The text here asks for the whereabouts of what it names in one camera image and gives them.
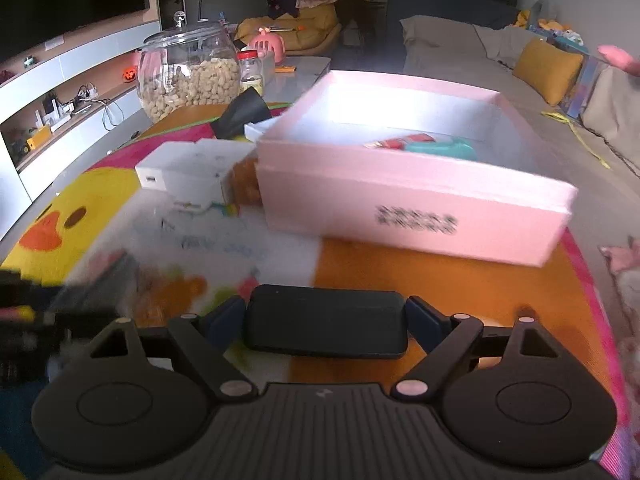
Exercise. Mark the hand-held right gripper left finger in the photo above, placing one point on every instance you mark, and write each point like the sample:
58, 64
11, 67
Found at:
226, 319

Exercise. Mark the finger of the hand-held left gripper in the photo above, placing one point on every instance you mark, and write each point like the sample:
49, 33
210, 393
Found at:
100, 275

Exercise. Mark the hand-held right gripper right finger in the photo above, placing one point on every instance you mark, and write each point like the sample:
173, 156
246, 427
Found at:
423, 319

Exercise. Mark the pink cardboard box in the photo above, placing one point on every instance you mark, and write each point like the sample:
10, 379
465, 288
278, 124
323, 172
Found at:
400, 200

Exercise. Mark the small white box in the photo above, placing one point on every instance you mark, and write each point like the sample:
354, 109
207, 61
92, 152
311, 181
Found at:
192, 172

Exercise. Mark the colourful duck printed mat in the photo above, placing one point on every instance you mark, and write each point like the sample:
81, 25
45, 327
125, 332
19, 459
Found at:
95, 210

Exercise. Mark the yellow toy truck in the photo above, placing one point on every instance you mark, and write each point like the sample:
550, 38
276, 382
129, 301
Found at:
39, 138

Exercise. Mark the white television cabinet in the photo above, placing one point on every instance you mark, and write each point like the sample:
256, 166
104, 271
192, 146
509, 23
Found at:
60, 110

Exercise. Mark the teal toy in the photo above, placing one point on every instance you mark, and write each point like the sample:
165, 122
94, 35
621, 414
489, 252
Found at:
442, 147

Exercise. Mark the red toy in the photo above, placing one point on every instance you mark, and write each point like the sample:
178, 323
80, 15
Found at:
397, 142

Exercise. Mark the orange pumpkin ornament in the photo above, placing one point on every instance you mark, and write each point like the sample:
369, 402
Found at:
129, 74

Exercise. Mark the black pouch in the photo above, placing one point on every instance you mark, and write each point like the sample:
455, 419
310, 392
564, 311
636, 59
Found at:
242, 112

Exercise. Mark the beige plush toy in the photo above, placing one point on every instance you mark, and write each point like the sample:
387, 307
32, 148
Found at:
625, 270

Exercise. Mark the glass jar of nuts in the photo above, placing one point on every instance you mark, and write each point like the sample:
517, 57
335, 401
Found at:
192, 77

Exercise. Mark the yellow ribbon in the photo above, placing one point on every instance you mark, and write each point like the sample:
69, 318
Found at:
580, 135

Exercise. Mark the small red-lidded jar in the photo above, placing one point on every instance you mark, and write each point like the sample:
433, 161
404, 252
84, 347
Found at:
251, 72

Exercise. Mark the grey sofa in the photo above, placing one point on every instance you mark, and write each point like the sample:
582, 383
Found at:
500, 75

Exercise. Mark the pink toy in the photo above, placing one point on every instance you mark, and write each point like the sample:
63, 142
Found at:
270, 45

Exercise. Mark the yellow cushion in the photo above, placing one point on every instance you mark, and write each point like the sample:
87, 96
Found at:
547, 70

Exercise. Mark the yellow beanbag chair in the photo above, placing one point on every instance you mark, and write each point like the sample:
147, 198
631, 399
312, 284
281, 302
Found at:
300, 27

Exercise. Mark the dark blue cabinet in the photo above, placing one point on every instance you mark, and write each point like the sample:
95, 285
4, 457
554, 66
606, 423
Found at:
440, 10

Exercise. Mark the pink plush item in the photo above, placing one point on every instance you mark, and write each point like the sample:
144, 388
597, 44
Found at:
620, 59

